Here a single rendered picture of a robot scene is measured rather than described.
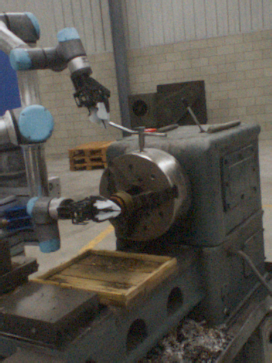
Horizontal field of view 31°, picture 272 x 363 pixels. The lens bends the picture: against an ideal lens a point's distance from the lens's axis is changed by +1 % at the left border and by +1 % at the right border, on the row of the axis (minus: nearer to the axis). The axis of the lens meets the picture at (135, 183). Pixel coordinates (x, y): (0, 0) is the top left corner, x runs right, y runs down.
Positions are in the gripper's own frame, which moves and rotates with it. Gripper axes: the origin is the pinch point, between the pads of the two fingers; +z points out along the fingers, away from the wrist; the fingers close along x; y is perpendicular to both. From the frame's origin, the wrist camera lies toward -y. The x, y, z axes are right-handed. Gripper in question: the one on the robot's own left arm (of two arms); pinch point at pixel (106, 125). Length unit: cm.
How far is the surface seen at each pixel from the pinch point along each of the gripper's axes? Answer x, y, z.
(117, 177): 1.7, 7.6, 18.9
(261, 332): 7, -40, 99
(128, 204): 7.1, 14.4, 28.6
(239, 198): 19, -40, 44
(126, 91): -527, -856, -188
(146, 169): 11.7, 3.9, 19.9
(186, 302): 6, 2, 68
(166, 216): 12.4, 3.9, 37.3
